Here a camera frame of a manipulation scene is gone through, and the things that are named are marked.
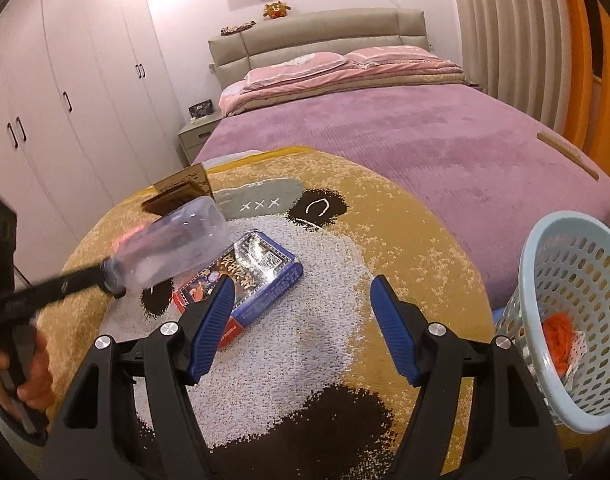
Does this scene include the purple bedspread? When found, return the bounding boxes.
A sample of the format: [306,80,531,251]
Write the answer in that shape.
[192,84,610,308]

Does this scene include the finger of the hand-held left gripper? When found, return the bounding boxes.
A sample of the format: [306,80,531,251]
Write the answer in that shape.
[30,260,128,311]

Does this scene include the clear plastic bottle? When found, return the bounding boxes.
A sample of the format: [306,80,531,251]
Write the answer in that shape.
[101,196,231,297]

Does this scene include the orange curtain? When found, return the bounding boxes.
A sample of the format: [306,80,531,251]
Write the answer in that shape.
[558,0,610,181]

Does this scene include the beige upholstered bed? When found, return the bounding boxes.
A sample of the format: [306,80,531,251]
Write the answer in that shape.
[207,7,610,311]

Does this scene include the brown cardboard box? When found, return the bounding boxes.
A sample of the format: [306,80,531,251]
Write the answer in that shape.
[141,161,215,217]

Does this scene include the beige curtain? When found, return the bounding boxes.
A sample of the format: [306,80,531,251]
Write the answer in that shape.
[447,0,576,133]

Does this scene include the round yellow panda rug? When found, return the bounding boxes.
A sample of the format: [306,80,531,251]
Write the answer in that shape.
[32,146,496,480]

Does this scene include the light blue plastic basket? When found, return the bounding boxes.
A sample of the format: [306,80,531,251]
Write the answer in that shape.
[494,211,610,433]

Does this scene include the wooden stick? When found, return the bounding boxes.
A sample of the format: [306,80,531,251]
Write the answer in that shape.
[536,131,600,181]

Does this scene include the beige nightstand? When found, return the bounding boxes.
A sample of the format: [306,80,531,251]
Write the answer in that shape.
[177,110,225,166]

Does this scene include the orange plastic bag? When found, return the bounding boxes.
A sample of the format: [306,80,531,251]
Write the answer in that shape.
[542,311,578,378]

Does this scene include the folded pink quilt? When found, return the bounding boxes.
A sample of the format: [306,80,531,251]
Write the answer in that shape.
[219,57,466,116]

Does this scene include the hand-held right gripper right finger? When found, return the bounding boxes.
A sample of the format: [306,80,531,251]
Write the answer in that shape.
[370,275,568,480]

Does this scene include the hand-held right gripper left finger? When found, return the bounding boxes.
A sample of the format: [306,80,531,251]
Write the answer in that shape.
[44,275,236,480]

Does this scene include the pink pillow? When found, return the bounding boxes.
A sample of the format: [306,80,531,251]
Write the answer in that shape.
[345,46,436,68]
[242,56,353,92]

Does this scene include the white wardrobe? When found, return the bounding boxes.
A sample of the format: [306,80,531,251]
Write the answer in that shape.
[0,0,186,281]

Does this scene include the person's left hand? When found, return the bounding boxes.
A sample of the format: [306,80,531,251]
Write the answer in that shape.
[0,332,53,413]

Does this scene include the blue playing card box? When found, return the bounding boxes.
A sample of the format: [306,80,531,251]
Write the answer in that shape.
[171,229,304,351]

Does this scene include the patterned cloth pouch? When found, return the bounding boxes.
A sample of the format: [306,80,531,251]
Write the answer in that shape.
[220,20,257,36]

